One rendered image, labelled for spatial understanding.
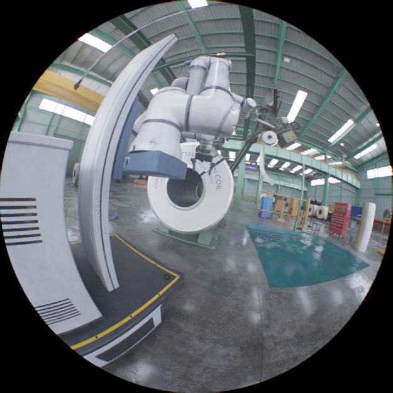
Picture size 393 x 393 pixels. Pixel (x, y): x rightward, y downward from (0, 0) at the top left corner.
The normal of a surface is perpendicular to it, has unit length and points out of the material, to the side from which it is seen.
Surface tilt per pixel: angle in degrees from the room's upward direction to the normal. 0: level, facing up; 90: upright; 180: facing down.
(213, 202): 90
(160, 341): 0
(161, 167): 90
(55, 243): 90
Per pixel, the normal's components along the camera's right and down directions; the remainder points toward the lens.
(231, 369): 0.15, -0.99
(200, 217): -0.30, 0.02
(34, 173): 0.90, 0.17
